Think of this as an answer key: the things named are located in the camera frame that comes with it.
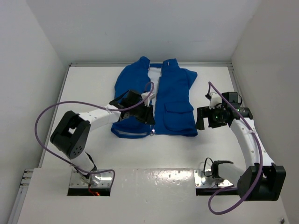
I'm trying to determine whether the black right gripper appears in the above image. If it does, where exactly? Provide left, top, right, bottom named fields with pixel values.
left=195, top=105, right=227, bottom=130

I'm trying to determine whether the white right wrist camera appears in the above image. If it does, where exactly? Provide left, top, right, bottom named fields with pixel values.
left=205, top=92, right=222, bottom=109

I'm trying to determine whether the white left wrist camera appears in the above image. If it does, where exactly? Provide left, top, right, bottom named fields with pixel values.
left=141, top=92, right=156, bottom=106

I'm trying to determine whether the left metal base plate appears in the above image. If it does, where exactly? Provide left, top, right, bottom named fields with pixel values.
left=69, top=170, right=114, bottom=189

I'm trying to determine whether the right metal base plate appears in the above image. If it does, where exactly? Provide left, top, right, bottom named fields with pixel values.
left=193, top=169, right=233, bottom=189

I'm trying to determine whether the blue zip-up vest jacket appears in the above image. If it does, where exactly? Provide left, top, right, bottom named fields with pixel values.
left=111, top=56, right=198, bottom=139

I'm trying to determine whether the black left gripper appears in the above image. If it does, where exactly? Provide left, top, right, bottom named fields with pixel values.
left=130, top=101, right=156, bottom=124

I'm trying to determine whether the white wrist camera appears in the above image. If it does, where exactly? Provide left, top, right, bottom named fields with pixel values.
left=205, top=92, right=222, bottom=109
left=141, top=92, right=156, bottom=106

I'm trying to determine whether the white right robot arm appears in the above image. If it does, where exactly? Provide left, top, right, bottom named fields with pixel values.
left=196, top=92, right=286, bottom=201

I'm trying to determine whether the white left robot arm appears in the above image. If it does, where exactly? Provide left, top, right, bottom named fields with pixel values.
left=50, top=90, right=156, bottom=180

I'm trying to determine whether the metal base plate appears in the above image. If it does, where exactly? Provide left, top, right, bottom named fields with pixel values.
left=69, top=170, right=114, bottom=189
left=193, top=169, right=233, bottom=189

